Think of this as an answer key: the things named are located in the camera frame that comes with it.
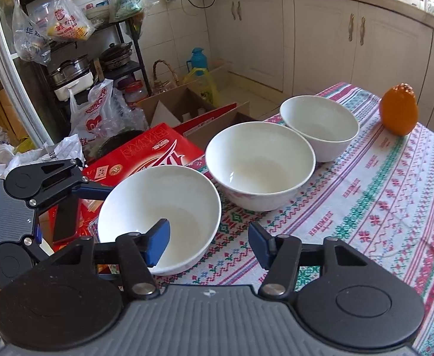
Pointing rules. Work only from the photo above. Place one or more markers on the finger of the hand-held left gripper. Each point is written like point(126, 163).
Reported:
point(91, 190)
point(41, 250)

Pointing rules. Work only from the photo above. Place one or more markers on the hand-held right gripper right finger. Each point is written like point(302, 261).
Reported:
point(261, 244)

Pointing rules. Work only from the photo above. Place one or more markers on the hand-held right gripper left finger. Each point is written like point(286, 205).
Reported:
point(158, 243)

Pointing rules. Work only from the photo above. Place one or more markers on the white ceramic bowl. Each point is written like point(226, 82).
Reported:
point(146, 193)
point(313, 118)

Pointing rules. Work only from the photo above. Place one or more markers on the crumpled white plastic bag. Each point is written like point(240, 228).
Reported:
point(65, 150)

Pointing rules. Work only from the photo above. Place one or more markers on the black round bin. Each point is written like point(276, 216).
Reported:
point(118, 141)

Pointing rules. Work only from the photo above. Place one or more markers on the red gift box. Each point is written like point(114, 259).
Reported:
point(139, 152)

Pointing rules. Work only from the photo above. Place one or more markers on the white bag with red print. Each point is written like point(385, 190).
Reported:
point(93, 115)

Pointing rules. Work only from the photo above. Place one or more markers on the white bowl with pink print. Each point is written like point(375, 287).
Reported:
point(257, 155)

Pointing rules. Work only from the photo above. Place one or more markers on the red lid plastic jar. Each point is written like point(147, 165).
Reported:
point(134, 92)

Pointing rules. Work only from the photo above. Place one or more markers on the patterned woven tablecloth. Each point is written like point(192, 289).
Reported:
point(369, 211)

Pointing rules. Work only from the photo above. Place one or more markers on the open cardboard box red outside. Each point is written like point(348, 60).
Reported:
point(172, 104)

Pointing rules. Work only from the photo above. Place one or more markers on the steel pot with lid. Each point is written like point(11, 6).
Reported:
point(68, 70)

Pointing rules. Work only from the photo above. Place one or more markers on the wicker basket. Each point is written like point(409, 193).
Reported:
point(165, 81)

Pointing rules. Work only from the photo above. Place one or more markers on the black pot with lid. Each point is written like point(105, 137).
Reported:
point(116, 57)

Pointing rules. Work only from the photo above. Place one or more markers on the black metal shelf rack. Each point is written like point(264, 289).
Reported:
point(135, 44)

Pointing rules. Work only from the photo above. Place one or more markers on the yellow plastic bag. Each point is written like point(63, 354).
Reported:
point(204, 87)

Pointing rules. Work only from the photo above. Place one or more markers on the hanging clear plastic bag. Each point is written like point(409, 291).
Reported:
point(30, 37)

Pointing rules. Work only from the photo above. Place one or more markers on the blue thermos jug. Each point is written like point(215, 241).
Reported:
point(197, 61)

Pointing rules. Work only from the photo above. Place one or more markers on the brown cardboard box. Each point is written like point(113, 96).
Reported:
point(220, 76)

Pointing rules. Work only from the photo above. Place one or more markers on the hanging bag with yellow contents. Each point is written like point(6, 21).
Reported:
point(68, 18)

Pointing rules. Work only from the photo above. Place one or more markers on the orange with bumpy top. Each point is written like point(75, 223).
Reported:
point(398, 113)

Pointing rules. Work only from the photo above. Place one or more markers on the white kitchen cabinets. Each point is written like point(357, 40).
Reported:
point(320, 37)

